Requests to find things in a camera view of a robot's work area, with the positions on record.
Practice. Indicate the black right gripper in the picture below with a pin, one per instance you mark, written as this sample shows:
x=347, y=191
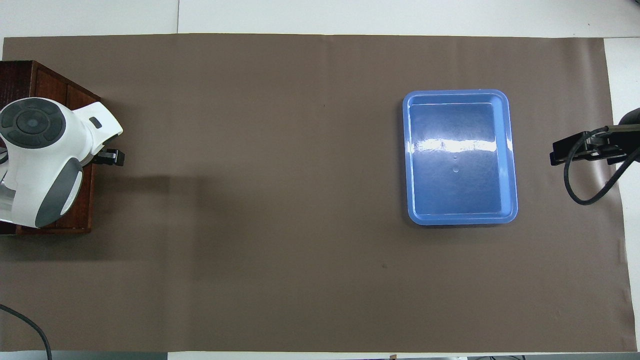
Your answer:
x=585, y=147

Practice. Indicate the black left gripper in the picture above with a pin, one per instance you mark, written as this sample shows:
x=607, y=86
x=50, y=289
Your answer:
x=112, y=157

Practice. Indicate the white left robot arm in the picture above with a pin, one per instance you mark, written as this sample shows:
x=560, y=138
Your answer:
x=45, y=160

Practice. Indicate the dark wooden drawer cabinet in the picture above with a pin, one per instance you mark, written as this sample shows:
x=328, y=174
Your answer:
x=15, y=75

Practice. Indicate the blue plastic tray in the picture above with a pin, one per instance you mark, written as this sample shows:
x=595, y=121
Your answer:
x=457, y=160

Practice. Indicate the brown table mat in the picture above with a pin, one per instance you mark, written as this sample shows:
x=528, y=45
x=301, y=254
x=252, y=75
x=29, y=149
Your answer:
x=300, y=225

